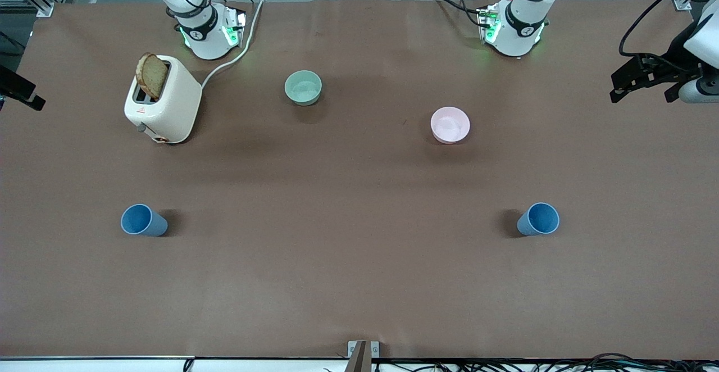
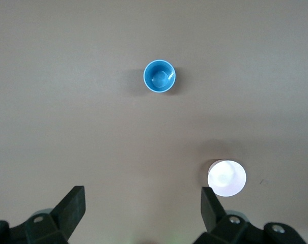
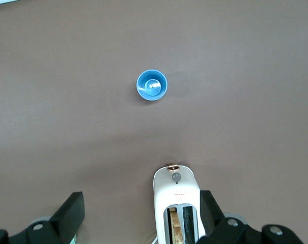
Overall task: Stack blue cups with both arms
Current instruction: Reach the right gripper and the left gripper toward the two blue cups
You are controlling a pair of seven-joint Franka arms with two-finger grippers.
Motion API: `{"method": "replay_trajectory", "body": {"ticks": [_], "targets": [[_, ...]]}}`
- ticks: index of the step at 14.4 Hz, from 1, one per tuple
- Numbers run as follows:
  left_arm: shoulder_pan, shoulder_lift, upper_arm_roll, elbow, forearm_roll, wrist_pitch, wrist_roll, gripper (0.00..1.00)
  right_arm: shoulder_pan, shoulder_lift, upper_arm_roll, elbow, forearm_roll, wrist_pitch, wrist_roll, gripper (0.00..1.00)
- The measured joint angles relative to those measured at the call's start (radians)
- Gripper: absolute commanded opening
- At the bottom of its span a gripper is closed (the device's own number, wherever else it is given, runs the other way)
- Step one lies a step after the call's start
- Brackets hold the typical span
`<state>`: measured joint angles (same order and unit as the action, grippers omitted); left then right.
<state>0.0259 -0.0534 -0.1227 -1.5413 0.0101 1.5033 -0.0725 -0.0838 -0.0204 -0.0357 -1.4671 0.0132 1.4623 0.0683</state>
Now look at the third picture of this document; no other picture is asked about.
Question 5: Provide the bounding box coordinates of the blue plastic cup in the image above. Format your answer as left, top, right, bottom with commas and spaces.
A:
136, 69, 169, 101

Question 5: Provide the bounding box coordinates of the cream white toaster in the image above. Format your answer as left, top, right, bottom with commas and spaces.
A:
153, 164, 208, 244

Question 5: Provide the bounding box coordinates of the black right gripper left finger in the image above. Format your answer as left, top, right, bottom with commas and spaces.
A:
0, 192, 85, 244

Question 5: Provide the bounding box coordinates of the brown table cover mat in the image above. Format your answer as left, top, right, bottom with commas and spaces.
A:
0, 0, 308, 244

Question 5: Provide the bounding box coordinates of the brown toast slice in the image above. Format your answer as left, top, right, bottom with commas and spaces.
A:
169, 207, 184, 244

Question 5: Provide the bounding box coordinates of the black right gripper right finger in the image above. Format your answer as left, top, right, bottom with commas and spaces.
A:
197, 190, 304, 244

